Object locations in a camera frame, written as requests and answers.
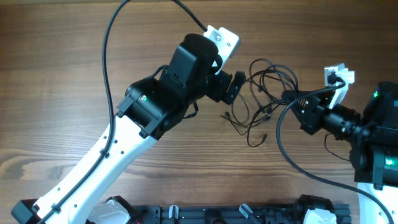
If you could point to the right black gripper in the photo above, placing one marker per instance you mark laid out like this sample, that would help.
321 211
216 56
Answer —
311 115

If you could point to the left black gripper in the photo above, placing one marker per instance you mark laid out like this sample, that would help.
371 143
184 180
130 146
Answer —
218 91

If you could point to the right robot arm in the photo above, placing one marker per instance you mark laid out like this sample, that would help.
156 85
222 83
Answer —
371 134

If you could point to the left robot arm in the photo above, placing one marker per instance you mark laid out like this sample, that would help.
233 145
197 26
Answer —
151 107

